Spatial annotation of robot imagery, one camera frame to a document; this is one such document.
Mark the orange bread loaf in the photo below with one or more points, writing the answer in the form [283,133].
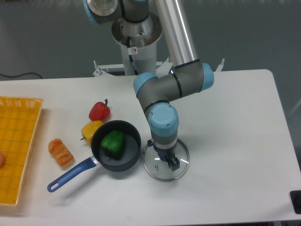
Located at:
[60,153]

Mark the yellow bell pepper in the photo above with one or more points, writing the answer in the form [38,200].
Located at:
[88,131]

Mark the black device at table edge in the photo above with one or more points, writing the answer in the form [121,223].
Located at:
[296,200]

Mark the yellow woven basket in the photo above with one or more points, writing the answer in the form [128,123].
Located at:
[19,117]

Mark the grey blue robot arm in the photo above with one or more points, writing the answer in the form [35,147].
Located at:
[189,75]

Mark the dark pot blue handle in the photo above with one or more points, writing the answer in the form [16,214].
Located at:
[130,153]

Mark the green bell pepper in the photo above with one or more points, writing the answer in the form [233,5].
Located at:
[113,143]

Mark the white right frame bracket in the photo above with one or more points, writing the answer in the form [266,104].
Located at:
[220,66]

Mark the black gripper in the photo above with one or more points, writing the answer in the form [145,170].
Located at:
[166,153]

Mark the glass pot lid blue knob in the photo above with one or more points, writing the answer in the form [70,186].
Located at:
[159,169]

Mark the red bell pepper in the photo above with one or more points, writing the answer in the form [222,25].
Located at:
[100,111]

